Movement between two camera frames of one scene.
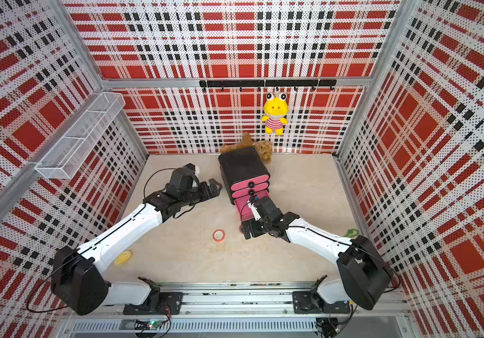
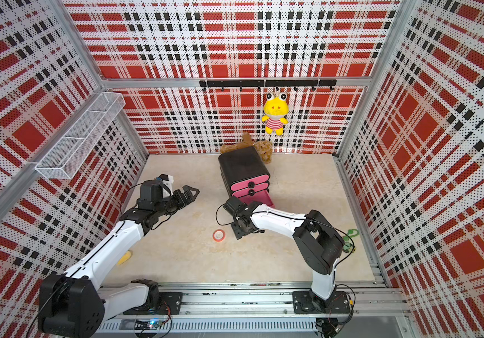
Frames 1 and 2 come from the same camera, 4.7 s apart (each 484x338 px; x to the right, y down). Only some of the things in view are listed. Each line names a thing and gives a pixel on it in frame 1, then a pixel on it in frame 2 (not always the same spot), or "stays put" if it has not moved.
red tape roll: (218, 235) stays put
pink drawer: (257, 180) stays put
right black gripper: (254, 232) -> (237, 232)
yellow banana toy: (124, 256) stays put
